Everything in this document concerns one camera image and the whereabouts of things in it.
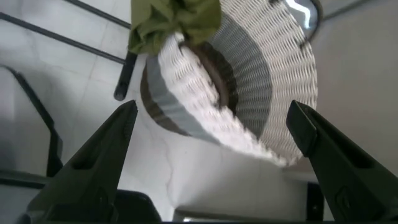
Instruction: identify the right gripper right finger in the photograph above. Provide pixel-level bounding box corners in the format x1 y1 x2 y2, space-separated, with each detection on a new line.
285 100 398 222

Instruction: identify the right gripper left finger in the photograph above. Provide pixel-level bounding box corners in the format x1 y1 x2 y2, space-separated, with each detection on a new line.
18 99 139 222

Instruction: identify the green garment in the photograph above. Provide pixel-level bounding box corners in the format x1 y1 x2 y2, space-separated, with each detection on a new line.
127 0 222 57

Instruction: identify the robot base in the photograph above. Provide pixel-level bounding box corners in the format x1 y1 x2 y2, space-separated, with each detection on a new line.
0 63 335 222

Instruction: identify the black clothes rack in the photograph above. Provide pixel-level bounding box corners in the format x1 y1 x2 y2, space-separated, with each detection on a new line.
0 0 137 102

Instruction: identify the white laundry basket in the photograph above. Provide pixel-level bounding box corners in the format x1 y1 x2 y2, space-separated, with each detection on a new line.
139 0 324 167

